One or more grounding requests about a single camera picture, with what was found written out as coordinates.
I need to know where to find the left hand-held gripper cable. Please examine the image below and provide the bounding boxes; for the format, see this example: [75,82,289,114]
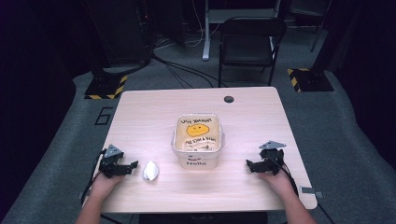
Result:
[80,148,107,207]

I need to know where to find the black equipment cabinet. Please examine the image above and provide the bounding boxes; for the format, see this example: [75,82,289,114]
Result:
[99,0,155,67]

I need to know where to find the black yellow striped stand base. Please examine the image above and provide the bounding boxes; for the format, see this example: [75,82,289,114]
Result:
[287,67,334,93]
[83,68,129,101]

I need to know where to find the person's right hand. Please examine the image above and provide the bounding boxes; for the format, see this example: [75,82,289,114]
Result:
[259,169,296,198]

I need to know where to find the right hand-held gripper cable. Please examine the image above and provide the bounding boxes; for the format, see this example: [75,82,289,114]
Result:
[267,155,336,224]

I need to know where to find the white desk frame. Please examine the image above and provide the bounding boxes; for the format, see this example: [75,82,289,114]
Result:
[201,0,282,62]

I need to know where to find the hand-held gripper cable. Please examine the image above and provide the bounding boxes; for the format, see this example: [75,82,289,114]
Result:
[267,155,336,224]
[80,148,107,207]

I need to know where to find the white plastic bin with drawing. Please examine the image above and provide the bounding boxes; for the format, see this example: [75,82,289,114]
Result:
[170,113,224,171]

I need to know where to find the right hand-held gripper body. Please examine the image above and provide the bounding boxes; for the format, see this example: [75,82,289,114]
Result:
[259,140,286,175]

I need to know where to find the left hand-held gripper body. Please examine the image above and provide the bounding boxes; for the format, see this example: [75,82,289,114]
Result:
[98,144,125,179]

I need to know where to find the black floor cables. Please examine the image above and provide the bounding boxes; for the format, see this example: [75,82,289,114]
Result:
[151,52,229,90]

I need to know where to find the white floor cables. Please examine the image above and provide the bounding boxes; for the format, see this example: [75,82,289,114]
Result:
[154,0,220,50]

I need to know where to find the person's left hand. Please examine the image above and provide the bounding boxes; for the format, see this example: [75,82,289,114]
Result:
[89,173,124,201]

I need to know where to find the black folding chair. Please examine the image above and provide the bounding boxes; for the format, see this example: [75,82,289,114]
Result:
[217,16,288,89]

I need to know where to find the crumpled silver foil piece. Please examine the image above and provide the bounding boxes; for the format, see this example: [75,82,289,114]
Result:
[142,160,161,182]

